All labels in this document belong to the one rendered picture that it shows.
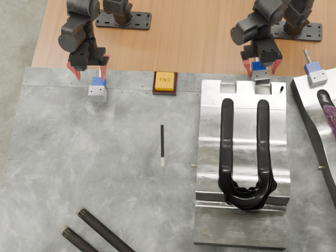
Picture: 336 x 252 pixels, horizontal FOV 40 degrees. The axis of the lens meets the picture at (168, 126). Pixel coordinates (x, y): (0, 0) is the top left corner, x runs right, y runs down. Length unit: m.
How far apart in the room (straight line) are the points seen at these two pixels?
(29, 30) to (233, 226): 1.85
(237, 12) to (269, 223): 0.76
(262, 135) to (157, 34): 0.54
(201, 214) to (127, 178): 0.27
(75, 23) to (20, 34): 1.51
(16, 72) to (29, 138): 1.14
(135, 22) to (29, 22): 1.24
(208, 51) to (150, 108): 0.29
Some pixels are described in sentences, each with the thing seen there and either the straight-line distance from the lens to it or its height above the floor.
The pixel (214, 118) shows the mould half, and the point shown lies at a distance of 1.40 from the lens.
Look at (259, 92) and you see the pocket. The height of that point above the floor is 0.86.
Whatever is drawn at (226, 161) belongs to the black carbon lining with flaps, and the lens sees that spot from 1.34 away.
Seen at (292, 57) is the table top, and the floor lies 0.80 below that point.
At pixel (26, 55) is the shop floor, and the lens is 2.72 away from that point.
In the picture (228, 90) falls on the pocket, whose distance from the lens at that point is 1.47.
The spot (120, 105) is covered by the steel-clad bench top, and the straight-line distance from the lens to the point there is 1.54.
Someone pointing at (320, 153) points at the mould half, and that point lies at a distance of 1.45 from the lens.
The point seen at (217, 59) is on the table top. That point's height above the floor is 0.80.
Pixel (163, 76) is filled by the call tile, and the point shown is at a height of 0.84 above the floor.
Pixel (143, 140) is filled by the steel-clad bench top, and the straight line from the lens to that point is 1.48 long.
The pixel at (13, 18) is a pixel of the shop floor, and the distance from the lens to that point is 2.88.
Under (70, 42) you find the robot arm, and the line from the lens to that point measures 1.30.
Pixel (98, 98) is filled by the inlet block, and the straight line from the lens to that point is 1.53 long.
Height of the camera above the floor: 2.19
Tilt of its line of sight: 68 degrees down
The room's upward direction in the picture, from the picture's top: 11 degrees counter-clockwise
